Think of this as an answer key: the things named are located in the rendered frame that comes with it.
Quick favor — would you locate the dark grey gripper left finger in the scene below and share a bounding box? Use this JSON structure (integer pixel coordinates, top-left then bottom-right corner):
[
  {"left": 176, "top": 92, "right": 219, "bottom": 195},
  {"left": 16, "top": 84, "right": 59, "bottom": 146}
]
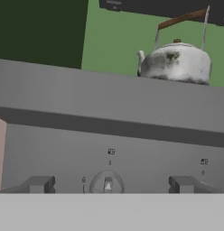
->
[{"left": 0, "top": 175, "right": 56, "bottom": 194}]

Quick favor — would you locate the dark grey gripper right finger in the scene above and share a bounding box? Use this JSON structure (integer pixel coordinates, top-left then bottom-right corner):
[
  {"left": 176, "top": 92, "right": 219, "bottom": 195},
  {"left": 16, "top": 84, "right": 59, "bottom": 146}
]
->
[{"left": 168, "top": 175, "right": 224, "bottom": 194}]

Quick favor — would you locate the grey stove knob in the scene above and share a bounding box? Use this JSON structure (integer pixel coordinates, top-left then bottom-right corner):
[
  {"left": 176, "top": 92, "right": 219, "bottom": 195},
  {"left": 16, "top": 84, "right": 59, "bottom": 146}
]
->
[{"left": 89, "top": 170, "right": 126, "bottom": 194}]

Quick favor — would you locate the grey stove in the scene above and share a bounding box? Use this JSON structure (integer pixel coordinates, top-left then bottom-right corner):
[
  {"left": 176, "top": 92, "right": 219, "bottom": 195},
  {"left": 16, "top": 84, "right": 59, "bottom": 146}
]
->
[{"left": 0, "top": 58, "right": 224, "bottom": 194}]

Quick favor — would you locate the dark green cupboard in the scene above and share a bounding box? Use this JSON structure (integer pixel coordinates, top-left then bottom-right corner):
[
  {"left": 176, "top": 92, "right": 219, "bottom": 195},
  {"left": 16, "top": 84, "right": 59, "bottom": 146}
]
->
[{"left": 0, "top": 0, "right": 89, "bottom": 70}]

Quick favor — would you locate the black range hood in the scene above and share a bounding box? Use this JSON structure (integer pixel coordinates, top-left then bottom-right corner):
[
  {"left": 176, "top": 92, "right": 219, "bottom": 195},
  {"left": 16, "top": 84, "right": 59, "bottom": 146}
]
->
[{"left": 98, "top": 0, "right": 224, "bottom": 28}]

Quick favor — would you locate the white kettle with wooden handle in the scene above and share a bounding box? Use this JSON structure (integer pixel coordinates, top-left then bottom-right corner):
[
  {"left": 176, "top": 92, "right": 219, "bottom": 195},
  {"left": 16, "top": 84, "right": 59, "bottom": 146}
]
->
[{"left": 136, "top": 5, "right": 213, "bottom": 87}]

